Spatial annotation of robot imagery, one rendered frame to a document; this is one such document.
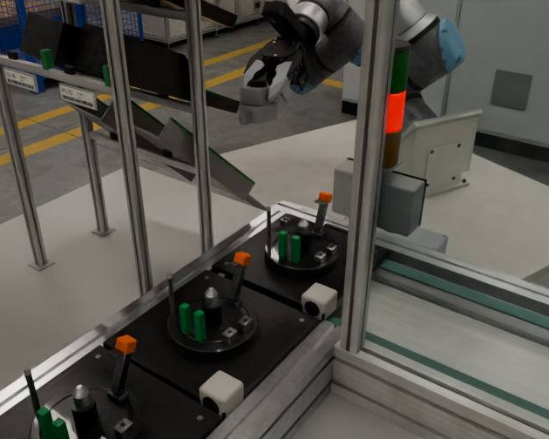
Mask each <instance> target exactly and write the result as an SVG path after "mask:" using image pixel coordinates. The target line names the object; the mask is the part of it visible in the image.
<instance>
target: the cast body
mask: <svg viewBox="0 0 549 439"><path fill-rule="evenodd" d="M268 87H269V86H267V81H266V80H251V81H250V85H249V86H245V87H241V105H239V121H240V122H241V125H248V124H251V123H252V124H261V123H265V122H268V121H270V120H273V119H276V118H277V103H276V102H274V100H273V101H271V102H268V101H267V99H268Z"/></svg>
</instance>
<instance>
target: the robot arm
mask: <svg viewBox="0 0 549 439"><path fill-rule="evenodd" d="M284 1H285V2H282V1H272V2H270V1H265V3H264V6H263V9H262V13H261V14H262V15H263V16H264V17H265V19H266V20H267V21H268V22H269V23H270V24H271V25H272V26H273V27H274V28H275V30H276V31H277V32H278V33H279V34H280V35H281V37H277V39H276V40H275V39H272V41H269V42H268V43H266V45H265V46H264V47H263V48H260V49H259V50H258V51H257V52H256V53H255V54H254V55H253V56H252V57H251V58H250V59H249V61H248V62H247V66H246V69H245V70H244V76H243V78H242V81H241V87H245V86H249V85H250V81H251V80H264V79H266V80H267V82H268V85H269V87H268V99H267V101H268V102H271V101H273V100H274V99H275V98H277V97H278V96H279V95H281V97H282V98H283V100H284V101H285V103H286V104H288V103H289V102H290V99H291V97H290V90H291V91H293V92H296V94H299V95H304V94H307V93H308V92H310V91H312V90H314V88H316V87H317V86H318V85H319V84H320V83H322V82H323V81H324V80H326V79H327V78H329V77H330V76H331V75H332V74H334V73H335V72H336V71H339V70H340V69H341V68H342V67H343V66H344V65H346V64H347V63H348V62H351V63H352V64H353V65H355V66H356V67H361V61H362V49H363V26H364V21H363V20H362V19H361V18H360V17H359V16H358V15H357V14H356V12H355V11H354V10H353V9H352V8H351V7H350V6H349V4H348V3H347V2H346V1H345V0H284ZM322 34H324V35H325V37H322Z"/></svg>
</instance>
